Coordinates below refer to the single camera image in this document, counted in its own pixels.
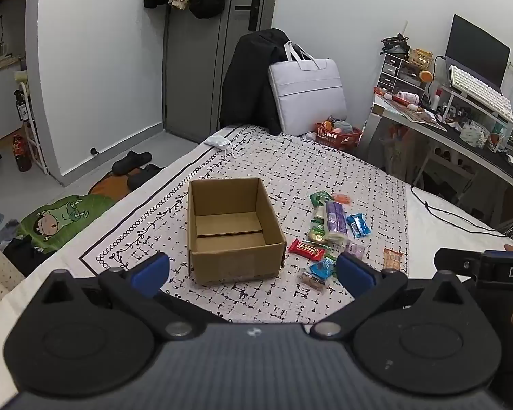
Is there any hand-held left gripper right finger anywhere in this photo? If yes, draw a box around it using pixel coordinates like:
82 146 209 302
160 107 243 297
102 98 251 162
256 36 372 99
310 253 475 340

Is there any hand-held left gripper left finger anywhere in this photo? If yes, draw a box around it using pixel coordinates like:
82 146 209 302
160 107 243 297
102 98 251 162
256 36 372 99
34 253 223 340

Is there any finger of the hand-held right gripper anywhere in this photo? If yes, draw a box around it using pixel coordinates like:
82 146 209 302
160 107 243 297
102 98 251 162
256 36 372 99
434 248 482 283

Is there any small blue snack packet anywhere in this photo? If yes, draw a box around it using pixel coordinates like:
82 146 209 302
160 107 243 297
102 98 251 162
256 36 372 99
310 257 338 278

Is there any orange beige wafer packet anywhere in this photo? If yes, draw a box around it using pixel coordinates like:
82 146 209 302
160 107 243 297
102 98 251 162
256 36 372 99
383 248 402 271

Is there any clear pastry packet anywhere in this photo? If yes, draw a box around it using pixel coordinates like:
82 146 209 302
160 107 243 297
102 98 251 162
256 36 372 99
298 270 329 291

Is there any large blue snack packet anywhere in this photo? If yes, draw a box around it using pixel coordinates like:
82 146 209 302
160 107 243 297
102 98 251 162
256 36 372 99
346 214 372 237

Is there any red snack packet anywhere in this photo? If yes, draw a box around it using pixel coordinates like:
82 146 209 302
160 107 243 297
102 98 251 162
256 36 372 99
288 239 327 261

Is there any green label snack packet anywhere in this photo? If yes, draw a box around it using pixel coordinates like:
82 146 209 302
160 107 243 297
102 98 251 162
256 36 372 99
308 218 328 243

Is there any green candy packet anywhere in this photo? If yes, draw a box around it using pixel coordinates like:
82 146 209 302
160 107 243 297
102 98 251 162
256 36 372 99
310 191 335 208

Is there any brown cardboard box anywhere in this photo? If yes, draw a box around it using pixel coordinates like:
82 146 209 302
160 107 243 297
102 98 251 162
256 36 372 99
187 176 286 285

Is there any green cartoon floor mat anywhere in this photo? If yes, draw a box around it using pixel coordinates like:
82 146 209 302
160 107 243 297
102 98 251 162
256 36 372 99
17 194 116 250

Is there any white desk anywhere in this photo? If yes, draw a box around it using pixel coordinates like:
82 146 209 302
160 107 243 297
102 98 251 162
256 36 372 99
359 94 513 206

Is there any dark clothes pile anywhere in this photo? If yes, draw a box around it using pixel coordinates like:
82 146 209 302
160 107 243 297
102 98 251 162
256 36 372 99
4 237 54 278

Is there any red plastic basket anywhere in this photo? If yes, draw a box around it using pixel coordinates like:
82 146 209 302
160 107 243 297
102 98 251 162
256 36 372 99
315 122 363 152

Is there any white face mask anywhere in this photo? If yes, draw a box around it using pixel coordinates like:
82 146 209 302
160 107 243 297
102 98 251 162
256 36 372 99
204 134 240 159

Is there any white keyboard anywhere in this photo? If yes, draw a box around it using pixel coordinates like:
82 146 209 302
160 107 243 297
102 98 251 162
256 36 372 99
448 65 513 124

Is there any white metal rack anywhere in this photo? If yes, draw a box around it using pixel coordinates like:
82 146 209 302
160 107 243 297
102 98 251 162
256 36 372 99
15 72 48 176

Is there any brown oil bottle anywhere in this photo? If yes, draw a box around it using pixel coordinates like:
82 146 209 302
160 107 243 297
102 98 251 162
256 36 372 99
12 134 32 173

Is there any grey laptop bag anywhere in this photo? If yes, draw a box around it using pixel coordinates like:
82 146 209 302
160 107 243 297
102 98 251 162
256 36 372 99
268 42 348 135

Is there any grey drawer organiser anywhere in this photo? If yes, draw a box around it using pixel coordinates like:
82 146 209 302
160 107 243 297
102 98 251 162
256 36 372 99
377 53 428 99

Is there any grey door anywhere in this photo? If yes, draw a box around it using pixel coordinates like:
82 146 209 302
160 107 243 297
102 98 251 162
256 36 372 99
162 0 283 144

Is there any wicker basket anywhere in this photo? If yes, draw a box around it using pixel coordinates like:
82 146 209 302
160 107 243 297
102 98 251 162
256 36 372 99
408 47 433 71

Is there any black spray bottle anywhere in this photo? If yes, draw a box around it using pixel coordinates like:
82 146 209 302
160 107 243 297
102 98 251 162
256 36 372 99
14 90 30 122

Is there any black monitor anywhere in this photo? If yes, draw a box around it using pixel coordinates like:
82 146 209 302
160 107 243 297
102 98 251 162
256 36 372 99
445 14 511 92

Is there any black jacket on chair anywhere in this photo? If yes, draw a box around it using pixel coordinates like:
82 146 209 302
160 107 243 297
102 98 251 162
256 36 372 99
219 28 291 135

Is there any white kitchen cabinet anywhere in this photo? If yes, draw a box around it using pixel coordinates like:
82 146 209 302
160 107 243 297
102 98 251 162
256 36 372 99
0 57 26 146

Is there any black cable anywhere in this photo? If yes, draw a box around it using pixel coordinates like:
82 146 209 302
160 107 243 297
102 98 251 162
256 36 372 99
410 183 509 236

